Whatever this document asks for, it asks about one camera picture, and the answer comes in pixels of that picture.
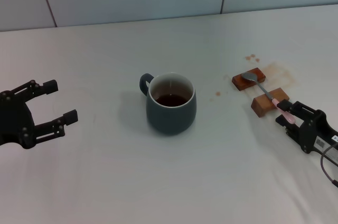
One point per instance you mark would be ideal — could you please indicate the light brown wooden block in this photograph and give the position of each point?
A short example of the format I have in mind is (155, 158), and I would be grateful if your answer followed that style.
(262, 105)

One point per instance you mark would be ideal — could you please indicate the dark brown wooden block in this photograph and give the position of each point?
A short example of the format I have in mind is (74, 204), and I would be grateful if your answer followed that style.
(241, 84)

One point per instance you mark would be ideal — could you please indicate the grey ceramic cup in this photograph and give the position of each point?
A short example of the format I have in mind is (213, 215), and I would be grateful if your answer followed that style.
(171, 118)

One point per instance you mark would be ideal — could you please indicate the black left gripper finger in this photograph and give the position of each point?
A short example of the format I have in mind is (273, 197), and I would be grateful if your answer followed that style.
(70, 117)
(50, 86)

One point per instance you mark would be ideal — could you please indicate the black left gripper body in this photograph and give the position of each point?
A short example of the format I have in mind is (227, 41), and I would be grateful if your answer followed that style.
(14, 118)

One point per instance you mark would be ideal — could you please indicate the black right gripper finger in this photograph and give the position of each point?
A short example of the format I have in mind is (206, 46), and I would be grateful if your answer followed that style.
(285, 104)
(291, 130)

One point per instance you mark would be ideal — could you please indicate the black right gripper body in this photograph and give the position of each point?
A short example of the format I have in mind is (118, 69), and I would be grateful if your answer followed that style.
(319, 131)

